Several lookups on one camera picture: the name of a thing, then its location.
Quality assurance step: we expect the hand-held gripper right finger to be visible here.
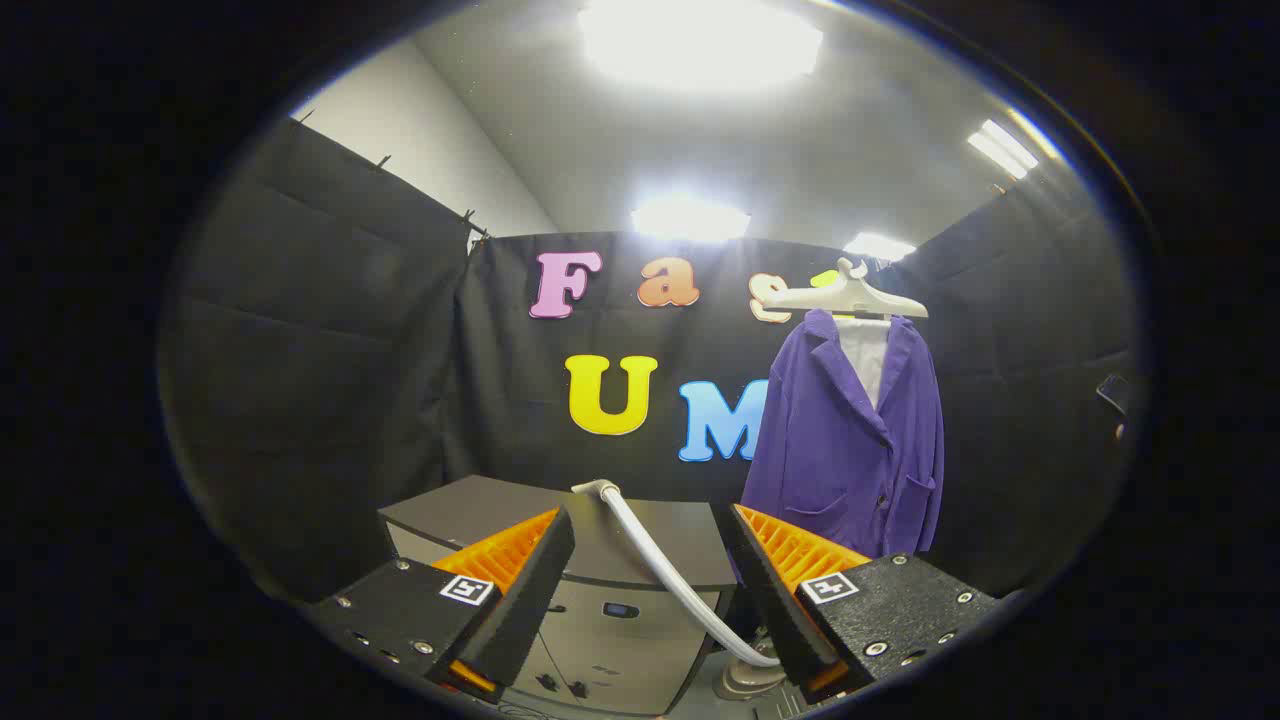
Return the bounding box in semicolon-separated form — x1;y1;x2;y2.
722;503;1004;706

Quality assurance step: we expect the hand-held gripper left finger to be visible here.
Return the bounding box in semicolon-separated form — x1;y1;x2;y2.
305;505;577;701

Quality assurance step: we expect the white garment steamer with hose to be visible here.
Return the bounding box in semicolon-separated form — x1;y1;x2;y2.
570;478;783;669

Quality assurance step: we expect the purple corduroy jacket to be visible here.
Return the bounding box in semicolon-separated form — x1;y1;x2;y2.
740;308;946;561

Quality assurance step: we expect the grey steamer base unit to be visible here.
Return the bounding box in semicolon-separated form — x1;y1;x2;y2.
712;660;791;701

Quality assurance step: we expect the white plastic clothes hanger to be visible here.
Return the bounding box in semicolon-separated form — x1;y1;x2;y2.
760;257;931;321

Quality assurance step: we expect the grey cabinet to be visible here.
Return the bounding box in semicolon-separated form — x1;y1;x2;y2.
378;475;741;716

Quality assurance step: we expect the white shirt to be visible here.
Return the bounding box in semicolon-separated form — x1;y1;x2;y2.
835;315;891;411

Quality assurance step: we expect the black backdrop cloth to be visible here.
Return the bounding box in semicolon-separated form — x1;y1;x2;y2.
160;115;1141;601

